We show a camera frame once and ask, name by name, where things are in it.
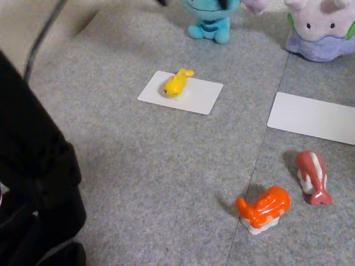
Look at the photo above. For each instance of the red tuna sushi toy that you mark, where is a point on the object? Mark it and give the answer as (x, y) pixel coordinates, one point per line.
(312, 171)

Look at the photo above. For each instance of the yellow egg sushi toy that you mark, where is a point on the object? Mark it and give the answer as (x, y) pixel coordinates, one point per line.
(175, 84)

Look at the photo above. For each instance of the white rectangular card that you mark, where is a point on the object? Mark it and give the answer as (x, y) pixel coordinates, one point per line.
(197, 98)
(314, 118)

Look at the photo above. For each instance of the orange shrimp sushi toy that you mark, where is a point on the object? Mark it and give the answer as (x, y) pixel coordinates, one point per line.
(268, 204)

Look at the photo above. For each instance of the lilac Goomy plush toy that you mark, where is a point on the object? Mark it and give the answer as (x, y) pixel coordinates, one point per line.
(319, 43)

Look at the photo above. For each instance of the blue Wooper plush toy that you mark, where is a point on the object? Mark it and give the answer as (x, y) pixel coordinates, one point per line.
(207, 14)

